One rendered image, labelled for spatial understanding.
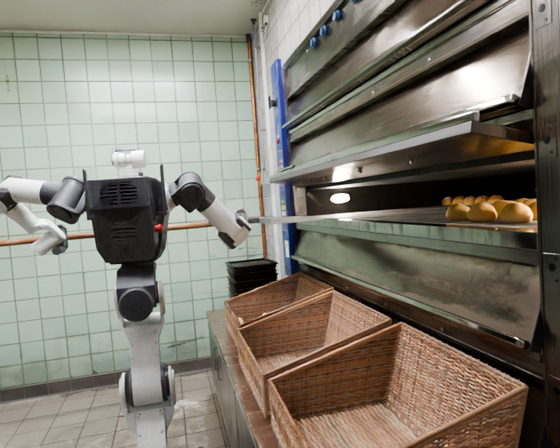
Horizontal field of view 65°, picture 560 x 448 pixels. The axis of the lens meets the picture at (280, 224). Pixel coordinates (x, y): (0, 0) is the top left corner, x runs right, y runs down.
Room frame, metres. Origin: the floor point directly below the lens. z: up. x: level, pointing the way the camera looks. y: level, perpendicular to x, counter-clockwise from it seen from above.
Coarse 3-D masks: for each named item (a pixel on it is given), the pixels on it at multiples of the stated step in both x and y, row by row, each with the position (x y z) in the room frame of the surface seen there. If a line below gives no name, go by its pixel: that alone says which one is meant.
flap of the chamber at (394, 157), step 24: (408, 144) 1.12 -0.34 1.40; (432, 144) 1.04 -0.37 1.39; (456, 144) 1.02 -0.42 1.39; (480, 144) 0.99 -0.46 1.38; (504, 144) 0.96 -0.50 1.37; (528, 144) 0.94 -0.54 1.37; (312, 168) 1.86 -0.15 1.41; (336, 168) 1.65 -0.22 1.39; (360, 168) 1.58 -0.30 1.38; (384, 168) 1.51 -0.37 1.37; (408, 168) 1.45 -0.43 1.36
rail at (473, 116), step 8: (472, 112) 0.90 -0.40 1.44; (448, 120) 0.97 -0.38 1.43; (456, 120) 0.94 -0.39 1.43; (464, 120) 0.92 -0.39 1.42; (472, 120) 0.90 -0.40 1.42; (424, 128) 1.06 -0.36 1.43; (432, 128) 1.03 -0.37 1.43; (440, 128) 1.00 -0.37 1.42; (400, 136) 1.17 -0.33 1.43; (408, 136) 1.13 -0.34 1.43; (416, 136) 1.09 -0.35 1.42; (368, 144) 1.35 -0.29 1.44; (376, 144) 1.30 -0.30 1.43; (384, 144) 1.25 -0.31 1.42; (344, 152) 1.53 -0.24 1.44; (352, 152) 1.46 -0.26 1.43; (360, 152) 1.41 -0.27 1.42; (320, 160) 1.77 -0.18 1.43; (328, 160) 1.68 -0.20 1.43; (296, 168) 2.09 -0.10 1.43; (304, 168) 1.97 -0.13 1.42; (272, 176) 2.56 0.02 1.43
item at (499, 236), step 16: (304, 224) 2.50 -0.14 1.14; (320, 224) 2.24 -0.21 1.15; (336, 224) 2.03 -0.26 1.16; (352, 224) 1.85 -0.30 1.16; (368, 224) 1.70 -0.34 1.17; (384, 224) 1.58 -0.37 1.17; (400, 224) 1.47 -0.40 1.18; (416, 224) 1.39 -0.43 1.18; (432, 224) 1.35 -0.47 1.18; (448, 224) 1.30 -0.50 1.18; (448, 240) 1.22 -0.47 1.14; (464, 240) 1.15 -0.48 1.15; (480, 240) 1.09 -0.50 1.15; (496, 240) 1.04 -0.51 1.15; (512, 240) 0.99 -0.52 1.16; (528, 240) 0.95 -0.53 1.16
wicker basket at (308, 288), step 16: (272, 288) 2.58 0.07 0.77; (288, 288) 2.60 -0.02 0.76; (304, 288) 2.49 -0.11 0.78; (320, 288) 2.25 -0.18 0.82; (224, 304) 2.47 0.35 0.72; (240, 304) 2.53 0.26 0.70; (256, 304) 2.56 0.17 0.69; (272, 304) 2.58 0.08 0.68; (288, 304) 2.60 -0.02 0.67; (256, 320) 2.00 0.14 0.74
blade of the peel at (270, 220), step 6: (288, 216) 2.62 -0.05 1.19; (294, 216) 2.63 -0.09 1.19; (300, 216) 2.64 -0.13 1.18; (306, 216) 2.58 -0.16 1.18; (312, 216) 2.50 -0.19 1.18; (318, 216) 2.44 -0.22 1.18; (264, 222) 2.16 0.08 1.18; (270, 222) 2.03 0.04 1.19; (276, 222) 2.04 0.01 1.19; (282, 222) 2.05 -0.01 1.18; (288, 222) 2.05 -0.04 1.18
